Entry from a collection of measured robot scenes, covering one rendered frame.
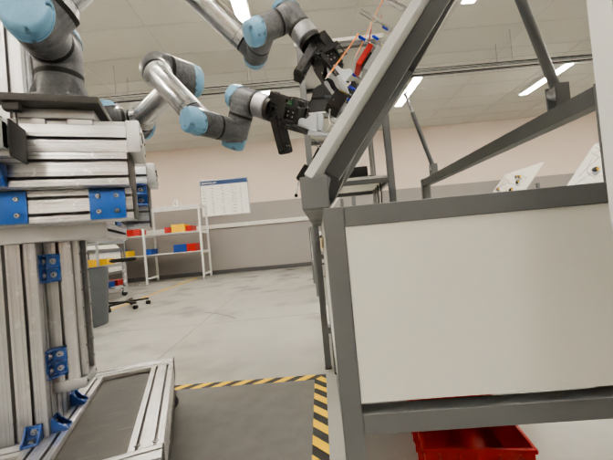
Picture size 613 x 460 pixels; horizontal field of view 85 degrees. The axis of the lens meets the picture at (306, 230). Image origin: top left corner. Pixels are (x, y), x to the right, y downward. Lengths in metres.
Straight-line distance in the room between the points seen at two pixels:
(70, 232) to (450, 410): 1.08
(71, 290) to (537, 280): 1.28
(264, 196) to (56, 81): 7.70
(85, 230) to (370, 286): 0.87
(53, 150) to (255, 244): 7.69
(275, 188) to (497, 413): 8.13
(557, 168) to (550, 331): 10.11
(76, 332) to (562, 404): 1.30
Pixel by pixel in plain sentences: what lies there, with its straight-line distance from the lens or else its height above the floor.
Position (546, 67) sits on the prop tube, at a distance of 1.04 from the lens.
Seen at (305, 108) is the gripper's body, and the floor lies 1.11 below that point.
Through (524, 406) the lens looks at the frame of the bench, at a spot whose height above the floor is 0.39.
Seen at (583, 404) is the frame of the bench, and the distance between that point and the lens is 0.87.
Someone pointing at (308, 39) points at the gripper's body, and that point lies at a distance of 1.12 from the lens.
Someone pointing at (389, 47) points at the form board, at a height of 1.10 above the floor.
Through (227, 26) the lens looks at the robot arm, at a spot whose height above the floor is 1.43.
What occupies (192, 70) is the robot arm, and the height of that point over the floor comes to 1.39.
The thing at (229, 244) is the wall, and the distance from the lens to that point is 8.74.
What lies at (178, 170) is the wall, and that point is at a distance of 9.30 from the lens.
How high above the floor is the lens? 0.75
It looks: 1 degrees up
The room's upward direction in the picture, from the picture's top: 5 degrees counter-clockwise
